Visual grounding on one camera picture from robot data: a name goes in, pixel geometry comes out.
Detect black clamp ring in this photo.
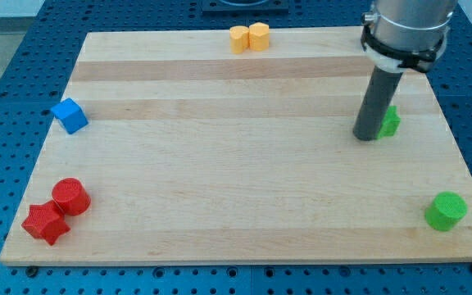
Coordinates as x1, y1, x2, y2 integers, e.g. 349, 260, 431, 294
360, 25, 448, 75

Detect yellow heart block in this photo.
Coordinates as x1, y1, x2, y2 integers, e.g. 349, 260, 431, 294
229, 25, 249, 54

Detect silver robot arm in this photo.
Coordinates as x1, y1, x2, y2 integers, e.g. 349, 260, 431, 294
362, 0, 457, 52

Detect red star block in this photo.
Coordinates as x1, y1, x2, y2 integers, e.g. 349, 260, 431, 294
21, 201, 70, 246

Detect green cylinder block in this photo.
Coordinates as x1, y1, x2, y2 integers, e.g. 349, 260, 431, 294
424, 191, 468, 232

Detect blue cube block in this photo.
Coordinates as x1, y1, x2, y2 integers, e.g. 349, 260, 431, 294
51, 98, 89, 134

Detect red cylinder block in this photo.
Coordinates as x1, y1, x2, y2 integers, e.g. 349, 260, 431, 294
52, 178, 91, 216

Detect green star block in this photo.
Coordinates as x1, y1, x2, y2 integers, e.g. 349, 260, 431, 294
377, 106, 401, 139

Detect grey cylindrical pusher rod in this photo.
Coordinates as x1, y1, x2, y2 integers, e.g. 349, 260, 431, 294
352, 66, 403, 141

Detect wooden board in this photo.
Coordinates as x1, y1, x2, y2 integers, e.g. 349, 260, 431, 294
0, 27, 472, 266

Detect yellow hexagon block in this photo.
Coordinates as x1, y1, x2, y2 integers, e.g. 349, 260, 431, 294
249, 22, 270, 51

